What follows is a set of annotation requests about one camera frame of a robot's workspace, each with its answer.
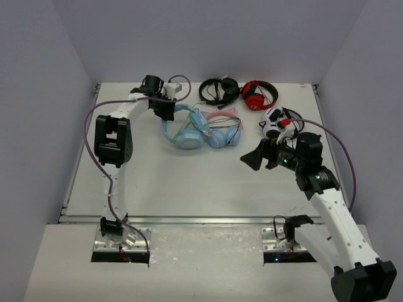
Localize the right metal mounting bracket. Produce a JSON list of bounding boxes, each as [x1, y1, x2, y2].
[[261, 226, 291, 252]]

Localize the pink cat ear headphones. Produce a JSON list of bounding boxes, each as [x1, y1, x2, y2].
[[203, 108, 243, 148]]

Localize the red headphones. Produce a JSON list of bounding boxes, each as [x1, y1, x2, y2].
[[241, 80, 279, 111]]

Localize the white black striped headphones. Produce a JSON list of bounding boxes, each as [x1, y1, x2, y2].
[[259, 107, 305, 140]]

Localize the metal mounting bracket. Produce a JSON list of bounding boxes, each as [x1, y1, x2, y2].
[[261, 226, 291, 252], [93, 227, 151, 253]]

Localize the light blue headphones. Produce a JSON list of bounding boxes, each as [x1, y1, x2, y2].
[[161, 104, 210, 149]]

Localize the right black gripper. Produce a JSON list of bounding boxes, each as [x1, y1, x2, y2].
[[241, 133, 304, 172]]

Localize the left metal mounting bracket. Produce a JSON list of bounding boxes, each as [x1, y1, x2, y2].
[[93, 227, 151, 253]]

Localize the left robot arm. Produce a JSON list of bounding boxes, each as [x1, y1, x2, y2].
[[94, 75, 182, 237]]

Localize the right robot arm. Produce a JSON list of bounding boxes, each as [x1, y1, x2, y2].
[[240, 132, 397, 301]]

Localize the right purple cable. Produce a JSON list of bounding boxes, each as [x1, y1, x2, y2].
[[289, 118, 358, 211]]

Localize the aluminium table rail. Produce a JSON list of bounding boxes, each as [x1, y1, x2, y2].
[[59, 215, 325, 226]]

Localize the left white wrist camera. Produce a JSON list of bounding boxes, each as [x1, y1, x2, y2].
[[164, 82, 182, 98]]

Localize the black headset with microphone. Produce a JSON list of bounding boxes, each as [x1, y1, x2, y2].
[[198, 76, 240, 109]]

